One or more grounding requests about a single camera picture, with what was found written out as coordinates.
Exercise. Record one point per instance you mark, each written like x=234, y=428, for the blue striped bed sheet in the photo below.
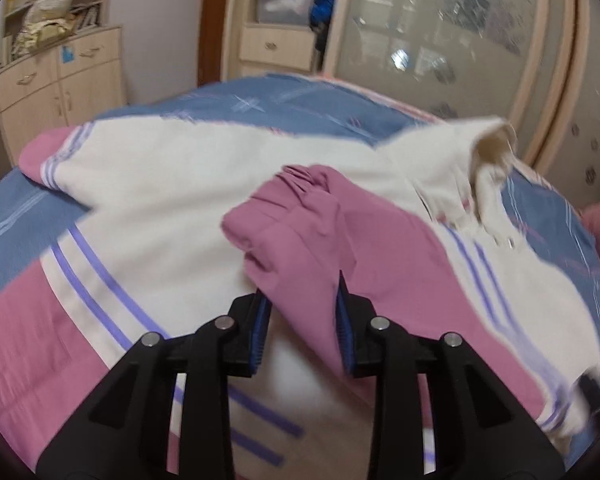
x=30, y=217

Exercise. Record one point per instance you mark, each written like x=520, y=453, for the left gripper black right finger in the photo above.
x=440, y=412

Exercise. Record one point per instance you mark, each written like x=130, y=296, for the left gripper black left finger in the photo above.
x=121, y=429

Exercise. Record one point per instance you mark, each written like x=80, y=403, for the beige drawer cabinet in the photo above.
x=66, y=81

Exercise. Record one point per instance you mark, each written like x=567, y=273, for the open wardrobe shelf unit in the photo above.
x=285, y=36

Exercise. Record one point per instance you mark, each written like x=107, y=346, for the cream pink hooded jacket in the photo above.
x=183, y=216

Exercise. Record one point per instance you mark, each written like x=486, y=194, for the frosted glass sliding wardrobe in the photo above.
x=534, y=62

